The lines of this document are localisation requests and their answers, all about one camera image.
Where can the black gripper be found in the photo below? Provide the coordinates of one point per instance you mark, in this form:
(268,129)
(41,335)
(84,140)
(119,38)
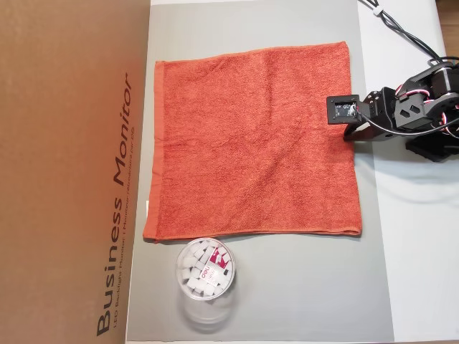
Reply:
(359,132)

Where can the orange terry towel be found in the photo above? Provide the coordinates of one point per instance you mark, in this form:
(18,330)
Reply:
(251,143)

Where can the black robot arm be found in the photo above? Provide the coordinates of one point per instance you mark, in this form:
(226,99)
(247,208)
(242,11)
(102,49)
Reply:
(412,114)

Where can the black perforated base clamp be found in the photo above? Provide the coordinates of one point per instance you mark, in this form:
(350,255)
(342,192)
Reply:
(430,152)

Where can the grey table mat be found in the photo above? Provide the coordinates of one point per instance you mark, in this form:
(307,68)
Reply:
(305,286)

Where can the red white paper label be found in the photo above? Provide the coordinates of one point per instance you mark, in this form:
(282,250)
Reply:
(215,261)

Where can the clear plastic jar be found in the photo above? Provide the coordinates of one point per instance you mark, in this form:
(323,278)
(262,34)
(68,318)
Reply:
(201,279)

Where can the brown cardboard monitor box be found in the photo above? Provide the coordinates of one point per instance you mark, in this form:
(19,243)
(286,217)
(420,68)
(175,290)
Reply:
(64,161)

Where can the black square wrist camera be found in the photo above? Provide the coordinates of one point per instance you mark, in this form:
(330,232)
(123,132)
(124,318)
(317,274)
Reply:
(342,111)

